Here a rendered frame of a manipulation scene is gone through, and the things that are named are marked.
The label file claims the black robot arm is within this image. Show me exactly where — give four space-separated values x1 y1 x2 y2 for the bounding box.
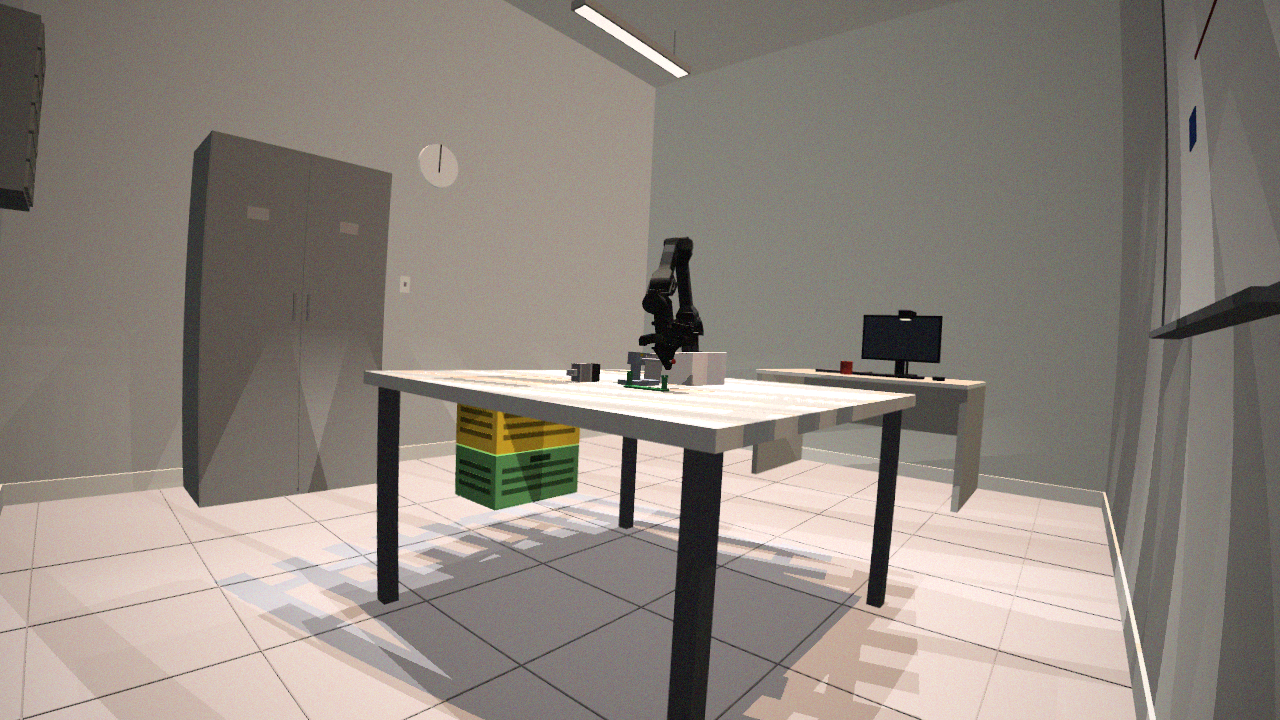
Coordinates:
643 237 704 352

